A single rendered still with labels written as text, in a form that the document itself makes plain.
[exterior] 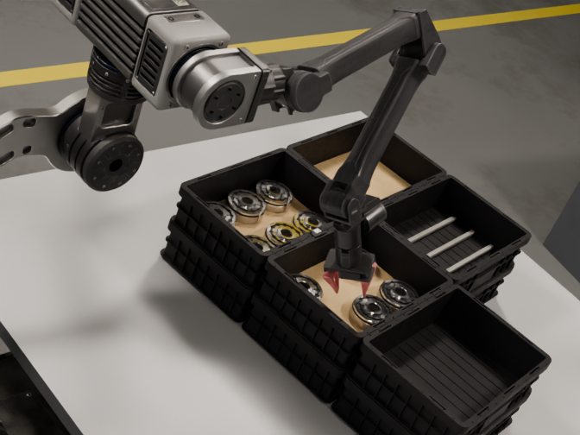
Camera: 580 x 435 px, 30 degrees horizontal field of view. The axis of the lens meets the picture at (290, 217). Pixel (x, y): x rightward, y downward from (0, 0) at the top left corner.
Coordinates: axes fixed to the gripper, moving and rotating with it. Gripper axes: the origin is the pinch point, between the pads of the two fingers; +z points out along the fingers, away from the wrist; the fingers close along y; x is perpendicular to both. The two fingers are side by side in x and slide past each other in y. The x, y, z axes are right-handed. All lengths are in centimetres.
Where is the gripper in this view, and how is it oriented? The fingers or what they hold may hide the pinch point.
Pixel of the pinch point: (350, 291)
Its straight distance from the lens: 242.4
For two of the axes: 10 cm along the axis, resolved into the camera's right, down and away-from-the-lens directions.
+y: -9.6, -1.2, 2.7
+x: -2.8, 6.2, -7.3
